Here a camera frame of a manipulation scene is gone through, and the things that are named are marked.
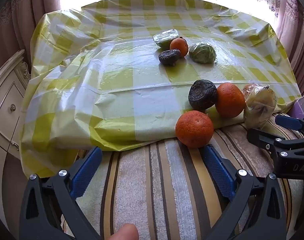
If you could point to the pink embroidered curtain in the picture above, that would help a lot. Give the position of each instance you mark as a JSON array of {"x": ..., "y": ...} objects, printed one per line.
[
  {"x": 294, "y": 17},
  {"x": 24, "y": 10}
]

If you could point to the white carved cabinet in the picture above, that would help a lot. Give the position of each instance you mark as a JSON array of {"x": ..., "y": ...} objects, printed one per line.
[{"x": 4, "y": 110}]

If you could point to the orange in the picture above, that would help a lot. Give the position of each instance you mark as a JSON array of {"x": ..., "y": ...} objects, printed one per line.
[
  {"x": 229, "y": 100},
  {"x": 179, "y": 47},
  {"x": 194, "y": 129}
]

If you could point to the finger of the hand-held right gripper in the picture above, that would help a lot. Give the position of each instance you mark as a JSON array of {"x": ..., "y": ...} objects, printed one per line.
[
  {"x": 261, "y": 137},
  {"x": 289, "y": 123}
]

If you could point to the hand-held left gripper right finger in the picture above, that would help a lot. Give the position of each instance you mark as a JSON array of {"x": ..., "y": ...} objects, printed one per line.
[{"x": 219, "y": 172}]

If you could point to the person's left hand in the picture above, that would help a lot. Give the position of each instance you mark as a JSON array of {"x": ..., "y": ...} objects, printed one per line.
[{"x": 124, "y": 233}]

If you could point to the purple cardboard box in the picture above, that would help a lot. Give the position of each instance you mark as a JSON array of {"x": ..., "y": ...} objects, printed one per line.
[{"x": 301, "y": 106}]

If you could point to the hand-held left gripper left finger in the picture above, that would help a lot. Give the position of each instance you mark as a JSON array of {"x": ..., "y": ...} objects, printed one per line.
[{"x": 85, "y": 175}]

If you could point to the yellow checked plastic tablecloth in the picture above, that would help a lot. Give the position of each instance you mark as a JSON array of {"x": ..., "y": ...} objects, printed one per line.
[{"x": 117, "y": 80}]

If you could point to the dark wrinkled fruit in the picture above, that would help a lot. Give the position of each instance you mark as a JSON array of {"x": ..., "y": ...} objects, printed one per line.
[
  {"x": 202, "y": 94},
  {"x": 170, "y": 57}
]

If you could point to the striped plush blanket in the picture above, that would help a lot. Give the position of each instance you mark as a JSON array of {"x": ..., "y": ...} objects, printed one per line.
[{"x": 167, "y": 192}]

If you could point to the plastic-wrapped green fruit half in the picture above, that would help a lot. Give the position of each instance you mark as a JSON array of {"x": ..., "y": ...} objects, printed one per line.
[{"x": 165, "y": 38}]

